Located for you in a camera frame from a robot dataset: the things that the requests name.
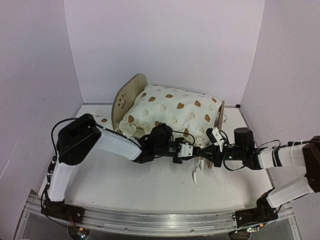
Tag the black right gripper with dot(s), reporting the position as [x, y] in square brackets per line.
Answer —
[214, 157]

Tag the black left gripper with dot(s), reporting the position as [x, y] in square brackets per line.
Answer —
[187, 158]

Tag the bear print cushion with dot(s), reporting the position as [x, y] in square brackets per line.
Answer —
[175, 112]

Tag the wooden pet bed frame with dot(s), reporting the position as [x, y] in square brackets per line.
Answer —
[127, 97]

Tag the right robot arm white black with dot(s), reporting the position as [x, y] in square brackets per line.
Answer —
[293, 154]

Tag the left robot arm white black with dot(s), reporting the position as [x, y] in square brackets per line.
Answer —
[82, 136]

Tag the small bear print pillow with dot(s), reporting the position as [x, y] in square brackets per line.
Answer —
[102, 120]

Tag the small circuit board with leds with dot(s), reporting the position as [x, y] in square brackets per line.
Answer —
[78, 233]

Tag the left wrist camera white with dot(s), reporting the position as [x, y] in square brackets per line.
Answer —
[186, 150]

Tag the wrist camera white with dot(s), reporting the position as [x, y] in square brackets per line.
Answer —
[217, 138]
[186, 150]

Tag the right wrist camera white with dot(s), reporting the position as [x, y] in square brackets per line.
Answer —
[217, 138]

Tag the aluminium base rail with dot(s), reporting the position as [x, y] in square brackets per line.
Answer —
[150, 224]

